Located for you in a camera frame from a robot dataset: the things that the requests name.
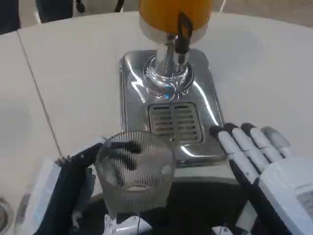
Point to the steel dispenser base tray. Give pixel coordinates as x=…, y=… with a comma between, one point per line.
x=132, y=107

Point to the dark chair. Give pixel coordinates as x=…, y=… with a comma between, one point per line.
x=56, y=9

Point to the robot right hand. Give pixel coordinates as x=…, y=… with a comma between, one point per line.
x=274, y=186

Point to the dark blue object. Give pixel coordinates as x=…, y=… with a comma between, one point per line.
x=8, y=14

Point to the orange juice drink dispenser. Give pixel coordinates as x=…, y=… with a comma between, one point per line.
x=168, y=14

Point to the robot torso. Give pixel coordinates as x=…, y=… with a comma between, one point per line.
x=205, y=198

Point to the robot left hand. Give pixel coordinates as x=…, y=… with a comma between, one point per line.
x=66, y=186

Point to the steel drip grid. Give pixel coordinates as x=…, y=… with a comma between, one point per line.
x=174, y=121

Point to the clear ribbed glass cup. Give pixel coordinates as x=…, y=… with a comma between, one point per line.
x=137, y=176

